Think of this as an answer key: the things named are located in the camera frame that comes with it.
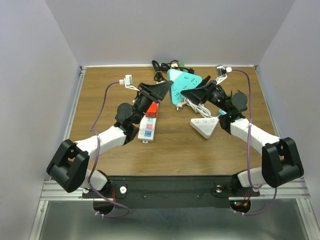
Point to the white multicolour power strip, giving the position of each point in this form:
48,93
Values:
147,129

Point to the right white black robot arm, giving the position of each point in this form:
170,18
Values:
280,158

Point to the small teal power strip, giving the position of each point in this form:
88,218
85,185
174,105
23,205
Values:
221,112

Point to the aluminium table edge rail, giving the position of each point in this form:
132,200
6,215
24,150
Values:
69,124

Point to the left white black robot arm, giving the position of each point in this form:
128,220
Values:
69,165

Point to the white triangular power strip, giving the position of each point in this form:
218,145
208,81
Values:
205,126

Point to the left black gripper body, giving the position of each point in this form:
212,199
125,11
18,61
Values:
143,103

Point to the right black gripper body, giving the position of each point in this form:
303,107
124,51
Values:
218,98

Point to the teal triangular power strip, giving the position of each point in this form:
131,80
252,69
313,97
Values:
181,81

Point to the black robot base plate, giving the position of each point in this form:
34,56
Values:
180,191

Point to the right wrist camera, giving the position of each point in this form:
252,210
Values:
222,73

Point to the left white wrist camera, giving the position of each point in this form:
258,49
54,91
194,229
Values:
127,81

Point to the green power strip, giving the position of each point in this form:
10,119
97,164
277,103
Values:
182,66

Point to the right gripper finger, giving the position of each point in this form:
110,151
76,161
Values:
204,81
199,95

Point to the red cube plug adapter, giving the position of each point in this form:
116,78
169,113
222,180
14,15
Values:
152,111

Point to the beige red-socket power strip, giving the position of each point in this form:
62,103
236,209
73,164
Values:
174,66

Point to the front aluminium frame rail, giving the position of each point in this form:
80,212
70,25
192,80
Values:
52,191

